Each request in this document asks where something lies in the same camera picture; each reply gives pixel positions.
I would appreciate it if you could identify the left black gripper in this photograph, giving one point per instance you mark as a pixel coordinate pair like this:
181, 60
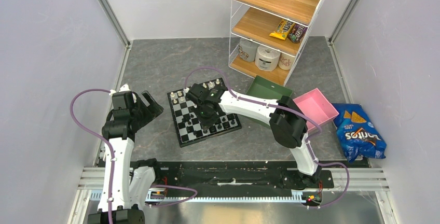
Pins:
152, 111

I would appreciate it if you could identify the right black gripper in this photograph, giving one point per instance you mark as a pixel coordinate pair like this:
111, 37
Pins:
205, 123

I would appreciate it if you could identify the black white chessboard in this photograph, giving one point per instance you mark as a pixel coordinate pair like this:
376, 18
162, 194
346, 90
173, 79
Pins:
188, 127

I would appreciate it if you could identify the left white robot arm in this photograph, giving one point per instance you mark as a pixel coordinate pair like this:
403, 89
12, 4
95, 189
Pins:
125, 188

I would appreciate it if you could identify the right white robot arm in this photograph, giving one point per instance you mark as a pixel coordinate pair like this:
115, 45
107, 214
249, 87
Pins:
287, 122

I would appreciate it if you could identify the green square tray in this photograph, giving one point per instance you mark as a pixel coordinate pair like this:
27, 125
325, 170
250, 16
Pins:
266, 89

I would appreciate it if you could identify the grey mug with drawing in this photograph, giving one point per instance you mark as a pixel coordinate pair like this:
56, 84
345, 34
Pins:
247, 50

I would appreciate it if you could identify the white toilet paper roll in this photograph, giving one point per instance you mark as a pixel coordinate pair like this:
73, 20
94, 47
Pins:
266, 58

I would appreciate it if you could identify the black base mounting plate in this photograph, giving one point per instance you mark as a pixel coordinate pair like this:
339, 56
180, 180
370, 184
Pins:
233, 179

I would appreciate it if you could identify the pink square tray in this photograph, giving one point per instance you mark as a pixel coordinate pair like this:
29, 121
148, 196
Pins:
316, 106

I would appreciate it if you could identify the yellow M&M candy bag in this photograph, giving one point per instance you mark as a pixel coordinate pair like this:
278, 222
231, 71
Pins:
283, 29

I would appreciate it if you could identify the brown M&M candy bag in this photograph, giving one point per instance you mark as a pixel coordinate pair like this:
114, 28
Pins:
297, 33

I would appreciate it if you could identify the blue Doritos chip bag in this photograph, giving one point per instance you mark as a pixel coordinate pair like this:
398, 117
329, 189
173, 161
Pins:
357, 134

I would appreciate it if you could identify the white wire wooden shelf unit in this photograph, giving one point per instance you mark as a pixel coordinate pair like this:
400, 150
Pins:
254, 20

